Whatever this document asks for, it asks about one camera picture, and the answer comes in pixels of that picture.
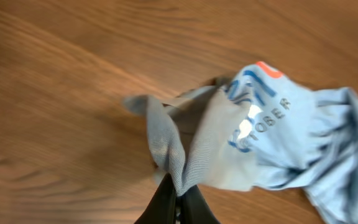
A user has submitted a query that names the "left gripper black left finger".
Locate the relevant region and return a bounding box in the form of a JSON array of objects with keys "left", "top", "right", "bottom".
[{"left": 135, "top": 174, "right": 177, "bottom": 224}]

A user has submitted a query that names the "light blue printed t-shirt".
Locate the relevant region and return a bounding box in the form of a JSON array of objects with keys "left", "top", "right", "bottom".
[{"left": 124, "top": 62, "right": 358, "bottom": 223}]

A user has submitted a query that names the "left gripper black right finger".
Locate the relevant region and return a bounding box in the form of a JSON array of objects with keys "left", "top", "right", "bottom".
[{"left": 180, "top": 185, "right": 220, "bottom": 224}]

